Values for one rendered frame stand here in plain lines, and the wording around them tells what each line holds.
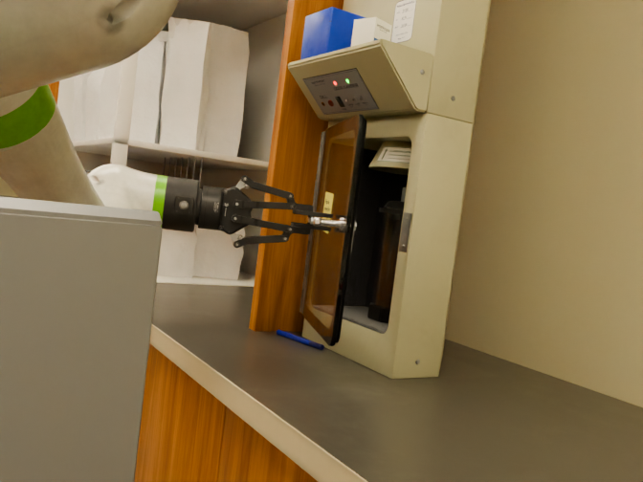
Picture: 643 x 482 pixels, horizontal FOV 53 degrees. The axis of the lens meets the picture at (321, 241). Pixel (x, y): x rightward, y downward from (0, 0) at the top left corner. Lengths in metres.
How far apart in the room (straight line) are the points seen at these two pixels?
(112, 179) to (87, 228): 0.90
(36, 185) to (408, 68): 0.61
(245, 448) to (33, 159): 0.53
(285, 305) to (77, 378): 1.23
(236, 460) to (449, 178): 0.60
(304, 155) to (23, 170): 0.73
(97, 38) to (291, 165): 1.11
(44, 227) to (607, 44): 1.36
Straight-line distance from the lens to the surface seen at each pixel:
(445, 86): 1.17
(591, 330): 1.41
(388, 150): 1.25
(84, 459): 0.23
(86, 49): 0.33
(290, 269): 1.43
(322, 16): 1.29
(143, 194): 1.10
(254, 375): 1.08
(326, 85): 1.28
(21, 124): 0.81
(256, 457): 1.02
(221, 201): 1.11
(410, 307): 1.15
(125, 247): 0.22
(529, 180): 1.53
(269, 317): 1.43
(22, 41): 0.32
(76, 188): 0.91
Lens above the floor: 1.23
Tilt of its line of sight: 3 degrees down
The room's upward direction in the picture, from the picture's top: 7 degrees clockwise
